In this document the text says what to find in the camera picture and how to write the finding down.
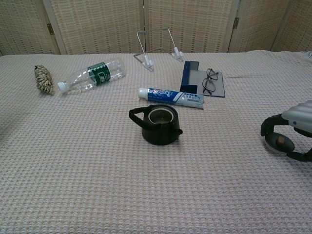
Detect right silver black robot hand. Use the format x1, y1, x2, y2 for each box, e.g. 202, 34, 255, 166
260, 99, 312, 163

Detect small black round disc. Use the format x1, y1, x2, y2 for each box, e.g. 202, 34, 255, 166
265, 132, 295, 154

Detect thin-framed eyeglasses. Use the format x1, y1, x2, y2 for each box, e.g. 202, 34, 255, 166
202, 68, 219, 96

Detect blue grey glasses case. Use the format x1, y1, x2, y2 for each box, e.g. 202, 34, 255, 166
179, 60, 226, 98

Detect blue white toothpaste tube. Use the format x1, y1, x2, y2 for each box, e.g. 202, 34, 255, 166
138, 87, 205, 110

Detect beige waffle-weave tablecloth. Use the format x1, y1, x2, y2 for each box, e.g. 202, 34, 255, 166
0, 50, 312, 234

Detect clear plastic bottle green label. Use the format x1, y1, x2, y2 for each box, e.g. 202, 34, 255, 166
57, 58, 125, 94

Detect woven folding screen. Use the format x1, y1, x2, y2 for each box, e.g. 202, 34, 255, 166
0, 0, 312, 56

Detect clear wire display stand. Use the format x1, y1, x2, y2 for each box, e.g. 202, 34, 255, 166
133, 26, 184, 72

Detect braided beige rope bundle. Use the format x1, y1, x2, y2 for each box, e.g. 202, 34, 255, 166
34, 64, 54, 95

